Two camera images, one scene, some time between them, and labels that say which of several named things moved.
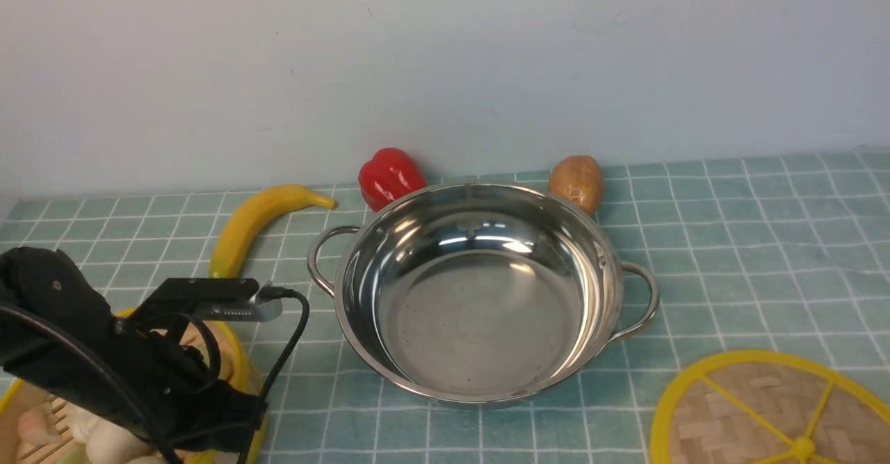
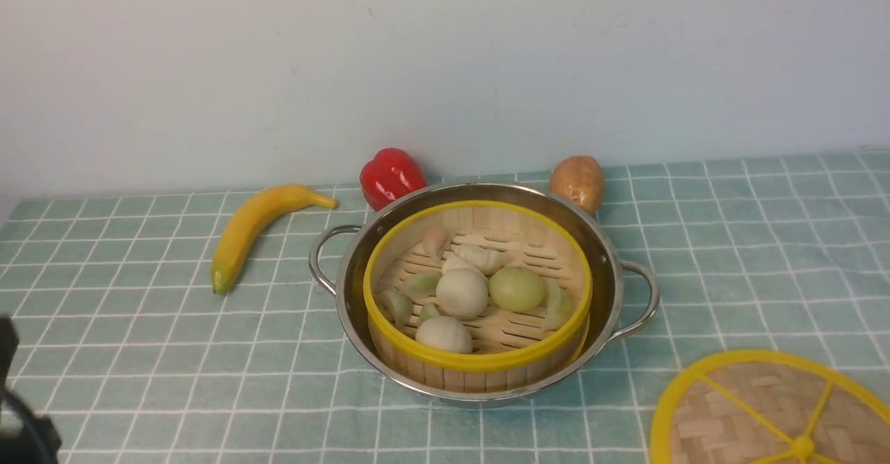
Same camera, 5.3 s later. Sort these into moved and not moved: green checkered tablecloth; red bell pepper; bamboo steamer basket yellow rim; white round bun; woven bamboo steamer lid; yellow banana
Moved: bamboo steamer basket yellow rim; white round bun
Not moved: green checkered tablecloth; woven bamboo steamer lid; yellow banana; red bell pepper
